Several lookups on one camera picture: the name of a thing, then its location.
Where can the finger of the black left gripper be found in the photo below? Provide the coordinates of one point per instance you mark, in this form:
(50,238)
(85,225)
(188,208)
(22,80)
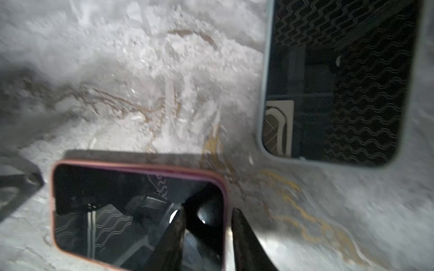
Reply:
(16,188)

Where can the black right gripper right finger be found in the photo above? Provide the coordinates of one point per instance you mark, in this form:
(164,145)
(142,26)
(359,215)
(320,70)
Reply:
(248,252)

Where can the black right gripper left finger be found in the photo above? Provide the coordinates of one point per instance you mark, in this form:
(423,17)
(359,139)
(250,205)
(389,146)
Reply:
(168,254)

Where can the pink phone case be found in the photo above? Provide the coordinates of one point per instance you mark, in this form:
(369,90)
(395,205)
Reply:
(142,169)

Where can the light blue phone case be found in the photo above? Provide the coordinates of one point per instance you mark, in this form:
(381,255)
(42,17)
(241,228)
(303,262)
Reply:
(264,101)

